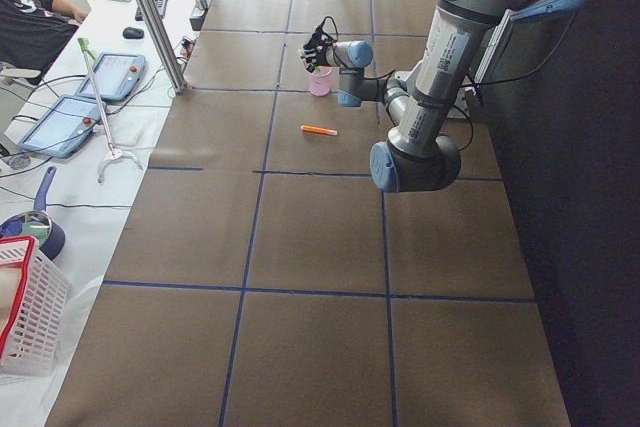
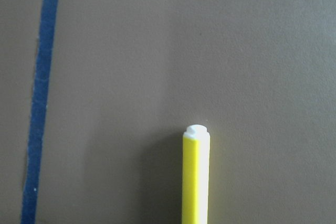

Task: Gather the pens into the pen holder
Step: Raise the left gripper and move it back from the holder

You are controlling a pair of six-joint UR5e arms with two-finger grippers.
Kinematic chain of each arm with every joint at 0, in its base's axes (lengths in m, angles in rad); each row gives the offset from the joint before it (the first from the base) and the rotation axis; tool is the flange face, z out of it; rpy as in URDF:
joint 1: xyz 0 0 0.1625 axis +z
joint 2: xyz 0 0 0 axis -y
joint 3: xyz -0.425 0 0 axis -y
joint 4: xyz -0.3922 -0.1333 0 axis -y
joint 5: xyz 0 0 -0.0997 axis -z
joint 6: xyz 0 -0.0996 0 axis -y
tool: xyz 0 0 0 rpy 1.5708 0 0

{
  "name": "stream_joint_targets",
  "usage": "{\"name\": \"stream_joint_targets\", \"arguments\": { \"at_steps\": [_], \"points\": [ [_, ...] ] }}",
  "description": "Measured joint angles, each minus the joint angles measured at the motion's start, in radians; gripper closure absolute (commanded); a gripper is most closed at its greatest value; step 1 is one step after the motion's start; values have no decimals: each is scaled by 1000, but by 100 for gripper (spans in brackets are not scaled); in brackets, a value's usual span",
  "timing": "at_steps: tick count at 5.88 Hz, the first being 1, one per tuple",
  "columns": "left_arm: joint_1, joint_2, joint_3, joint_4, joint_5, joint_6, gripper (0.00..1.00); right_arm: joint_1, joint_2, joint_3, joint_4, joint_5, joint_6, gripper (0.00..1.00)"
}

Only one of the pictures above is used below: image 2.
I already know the yellow highlighter pen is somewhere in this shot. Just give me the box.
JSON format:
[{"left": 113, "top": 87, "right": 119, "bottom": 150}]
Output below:
[{"left": 182, "top": 124, "right": 210, "bottom": 224}]

